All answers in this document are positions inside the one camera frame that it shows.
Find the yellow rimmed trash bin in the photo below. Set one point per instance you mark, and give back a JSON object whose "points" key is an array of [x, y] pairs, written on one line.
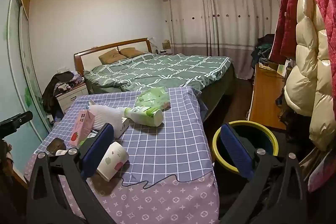
{"points": [[273, 140]]}

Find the pink white curtain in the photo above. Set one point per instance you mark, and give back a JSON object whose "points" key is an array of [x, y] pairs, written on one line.
{"points": [[223, 22]]}

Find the wooden bed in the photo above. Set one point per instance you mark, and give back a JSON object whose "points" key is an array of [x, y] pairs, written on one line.
{"points": [[86, 54]]}

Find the cream puffer jacket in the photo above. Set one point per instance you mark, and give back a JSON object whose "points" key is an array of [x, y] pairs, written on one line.
{"points": [[307, 61]]}

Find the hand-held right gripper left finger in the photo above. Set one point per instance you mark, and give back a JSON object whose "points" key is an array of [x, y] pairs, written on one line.
{"points": [[98, 151]]}

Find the blue checked purple cloth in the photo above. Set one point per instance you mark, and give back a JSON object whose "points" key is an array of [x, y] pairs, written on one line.
{"points": [[168, 150]]}

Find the green framed card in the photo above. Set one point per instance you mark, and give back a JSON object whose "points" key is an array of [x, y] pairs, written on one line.
{"points": [[282, 69]]}

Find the pink strawberry milk carton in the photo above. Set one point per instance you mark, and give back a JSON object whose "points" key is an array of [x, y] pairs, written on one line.
{"points": [[81, 129]]}

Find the light green plastic bag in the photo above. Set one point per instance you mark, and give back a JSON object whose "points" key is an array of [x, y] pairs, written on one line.
{"points": [[152, 98]]}

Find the wall outlet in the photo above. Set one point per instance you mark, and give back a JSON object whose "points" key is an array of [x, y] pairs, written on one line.
{"points": [[60, 71]]}

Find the pink plastic bag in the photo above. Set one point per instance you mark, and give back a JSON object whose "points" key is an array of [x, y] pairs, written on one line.
{"points": [[323, 171]]}

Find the pile of colourful clothes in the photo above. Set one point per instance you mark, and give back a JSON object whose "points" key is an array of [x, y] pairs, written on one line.
{"points": [[71, 83]]}

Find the white paper cup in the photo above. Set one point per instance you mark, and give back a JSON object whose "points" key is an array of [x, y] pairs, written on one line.
{"points": [[113, 161]]}

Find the white nightstand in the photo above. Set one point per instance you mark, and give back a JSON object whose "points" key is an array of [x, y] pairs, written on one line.
{"points": [[71, 98]]}

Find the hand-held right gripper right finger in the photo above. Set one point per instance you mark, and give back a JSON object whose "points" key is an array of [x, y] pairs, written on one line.
{"points": [[236, 151]]}

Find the small bedside table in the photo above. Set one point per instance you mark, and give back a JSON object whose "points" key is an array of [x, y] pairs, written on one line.
{"points": [[165, 53]]}

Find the sliding door wardrobe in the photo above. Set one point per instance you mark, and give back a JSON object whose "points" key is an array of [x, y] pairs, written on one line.
{"points": [[18, 56]]}

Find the wooden desk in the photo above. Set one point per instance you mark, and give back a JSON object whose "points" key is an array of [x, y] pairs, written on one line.
{"points": [[265, 98]]}

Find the pile of dark clothes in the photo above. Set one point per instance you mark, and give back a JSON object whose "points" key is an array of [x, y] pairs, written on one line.
{"points": [[263, 49]]}

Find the white green plastic bottle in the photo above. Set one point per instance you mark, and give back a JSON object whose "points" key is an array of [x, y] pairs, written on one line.
{"points": [[147, 115]]}

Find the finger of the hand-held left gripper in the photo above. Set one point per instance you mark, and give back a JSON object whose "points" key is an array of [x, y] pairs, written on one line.
{"points": [[18, 120]]}

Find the white pudding cup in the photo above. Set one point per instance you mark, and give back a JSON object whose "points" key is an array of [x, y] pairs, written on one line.
{"points": [[55, 145]]}

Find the brown pillow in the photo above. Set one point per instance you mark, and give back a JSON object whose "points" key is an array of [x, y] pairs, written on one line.
{"points": [[111, 58], [131, 52]]}

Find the green checked duvet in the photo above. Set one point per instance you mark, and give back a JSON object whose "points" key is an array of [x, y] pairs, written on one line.
{"points": [[162, 69]]}

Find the dark jacket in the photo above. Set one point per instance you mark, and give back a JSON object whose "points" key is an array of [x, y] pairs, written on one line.
{"points": [[52, 92]]}

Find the beige cardboard box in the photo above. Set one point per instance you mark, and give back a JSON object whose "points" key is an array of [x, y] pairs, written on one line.
{"points": [[122, 130]]}

